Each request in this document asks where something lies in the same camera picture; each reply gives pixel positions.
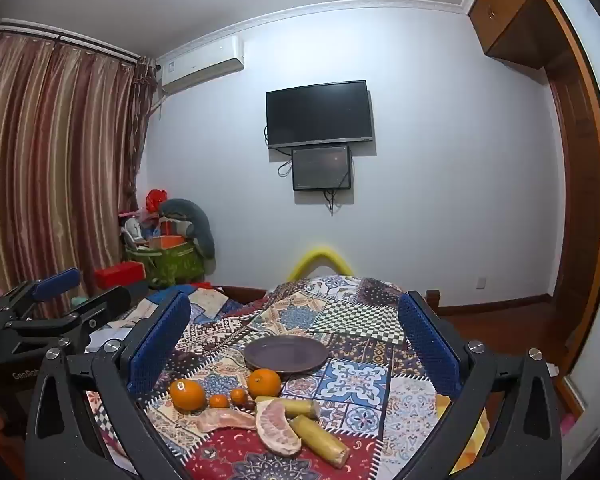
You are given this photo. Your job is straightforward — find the patchwork printed blanket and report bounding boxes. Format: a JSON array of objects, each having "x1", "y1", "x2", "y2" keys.
[{"x1": 82, "y1": 275, "x2": 491, "y2": 480}]

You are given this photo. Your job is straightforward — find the pink peeled pomelo segment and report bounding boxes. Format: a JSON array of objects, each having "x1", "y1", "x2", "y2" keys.
[{"x1": 196, "y1": 407, "x2": 257, "y2": 434}]

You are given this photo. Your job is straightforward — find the long sugarcane piece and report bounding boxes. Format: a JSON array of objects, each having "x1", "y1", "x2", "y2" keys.
[{"x1": 289, "y1": 415, "x2": 351, "y2": 467}]

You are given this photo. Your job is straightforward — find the small black wall monitor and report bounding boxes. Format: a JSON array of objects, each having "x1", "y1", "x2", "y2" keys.
[{"x1": 291, "y1": 145, "x2": 353, "y2": 192}]

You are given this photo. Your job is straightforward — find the striped brown curtain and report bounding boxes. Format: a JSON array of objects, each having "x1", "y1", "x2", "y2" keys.
[{"x1": 0, "y1": 27, "x2": 156, "y2": 321}]

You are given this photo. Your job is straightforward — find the green printed bag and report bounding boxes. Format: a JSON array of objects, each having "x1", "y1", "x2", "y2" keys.
[{"x1": 124, "y1": 240, "x2": 203, "y2": 289}]

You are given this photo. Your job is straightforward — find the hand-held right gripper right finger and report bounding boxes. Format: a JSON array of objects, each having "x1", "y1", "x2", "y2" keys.
[{"x1": 395, "y1": 290, "x2": 564, "y2": 480}]

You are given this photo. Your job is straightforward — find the short sugarcane piece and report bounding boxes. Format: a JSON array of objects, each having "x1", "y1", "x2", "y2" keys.
[{"x1": 255, "y1": 396, "x2": 321, "y2": 419}]

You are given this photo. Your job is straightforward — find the curtain rod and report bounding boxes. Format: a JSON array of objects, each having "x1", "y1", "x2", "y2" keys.
[{"x1": 0, "y1": 16, "x2": 158, "y2": 66}]

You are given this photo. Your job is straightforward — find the white crumpled paper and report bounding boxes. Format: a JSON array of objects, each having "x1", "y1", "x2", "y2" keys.
[{"x1": 82, "y1": 302, "x2": 148, "y2": 353}]

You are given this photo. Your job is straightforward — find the dark brown round plate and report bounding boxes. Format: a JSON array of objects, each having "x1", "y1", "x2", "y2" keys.
[{"x1": 243, "y1": 336, "x2": 329, "y2": 374}]

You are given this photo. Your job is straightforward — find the wooden door frame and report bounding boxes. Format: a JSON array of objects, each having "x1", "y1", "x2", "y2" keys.
[{"x1": 535, "y1": 0, "x2": 600, "y2": 401}]

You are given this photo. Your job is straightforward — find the wall-mounted black television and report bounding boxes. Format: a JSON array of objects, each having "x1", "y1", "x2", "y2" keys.
[{"x1": 265, "y1": 80, "x2": 374, "y2": 150}]

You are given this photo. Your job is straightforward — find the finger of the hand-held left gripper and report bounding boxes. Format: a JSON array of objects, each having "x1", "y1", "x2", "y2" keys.
[
  {"x1": 0, "y1": 267, "x2": 82, "y2": 328},
  {"x1": 5, "y1": 282, "x2": 150, "y2": 356}
]

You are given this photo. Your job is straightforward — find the white air conditioner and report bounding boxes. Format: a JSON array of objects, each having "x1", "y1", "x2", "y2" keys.
[{"x1": 157, "y1": 35, "x2": 246, "y2": 95}]

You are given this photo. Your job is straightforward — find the yellow foam tube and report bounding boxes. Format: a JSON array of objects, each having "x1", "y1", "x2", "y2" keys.
[{"x1": 286, "y1": 245, "x2": 353, "y2": 282}]

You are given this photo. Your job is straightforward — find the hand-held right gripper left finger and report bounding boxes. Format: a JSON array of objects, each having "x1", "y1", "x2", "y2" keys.
[{"x1": 25, "y1": 290, "x2": 216, "y2": 480}]

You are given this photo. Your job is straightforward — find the red box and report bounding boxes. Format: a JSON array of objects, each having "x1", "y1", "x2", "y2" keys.
[{"x1": 95, "y1": 262, "x2": 146, "y2": 290}]

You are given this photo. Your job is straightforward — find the large orange with sticker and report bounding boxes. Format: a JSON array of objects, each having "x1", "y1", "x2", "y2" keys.
[{"x1": 169, "y1": 379, "x2": 207, "y2": 414}]

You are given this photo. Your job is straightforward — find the grey neck pillow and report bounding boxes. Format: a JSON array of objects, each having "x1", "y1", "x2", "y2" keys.
[{"x1": 159, "y1": 198, "x2": 217, "y2": 258}]

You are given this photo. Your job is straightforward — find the large pomelo wedge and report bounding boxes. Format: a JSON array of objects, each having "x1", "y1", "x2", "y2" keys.
[{"x1": 255, "y1": 398, "x2": 302, "y2": 457}]

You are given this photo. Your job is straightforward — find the wooden overhead cabinet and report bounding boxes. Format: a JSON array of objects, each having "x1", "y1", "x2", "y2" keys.
[{"x1": 467, "y1": 0, "x2": 561, "y2": 68}]

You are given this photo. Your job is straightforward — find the wooden bed footboard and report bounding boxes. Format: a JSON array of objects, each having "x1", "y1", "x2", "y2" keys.
[{"x1": 215, "y1": 284, "x2": 441, "y2": 307}]

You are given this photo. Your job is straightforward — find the large plain orange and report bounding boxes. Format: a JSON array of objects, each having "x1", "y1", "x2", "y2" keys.
[{"x1": 247, "y1": 368, "x2": 282, "y2": 400}]

